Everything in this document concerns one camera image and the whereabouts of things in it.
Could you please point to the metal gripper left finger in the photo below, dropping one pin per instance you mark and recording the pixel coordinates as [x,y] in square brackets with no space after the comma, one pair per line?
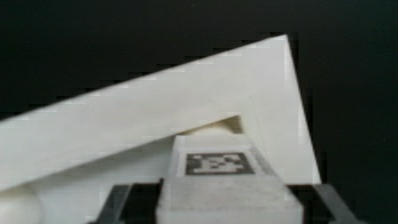
[111,214]

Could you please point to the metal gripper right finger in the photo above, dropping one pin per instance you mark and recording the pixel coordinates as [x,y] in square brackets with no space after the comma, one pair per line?
[337,205]

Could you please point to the white table leg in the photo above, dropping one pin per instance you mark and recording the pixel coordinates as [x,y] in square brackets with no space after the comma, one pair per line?
[223,189]

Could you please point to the white square tabletop part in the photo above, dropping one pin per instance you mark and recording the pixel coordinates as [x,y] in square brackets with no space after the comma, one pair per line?
[93,141]

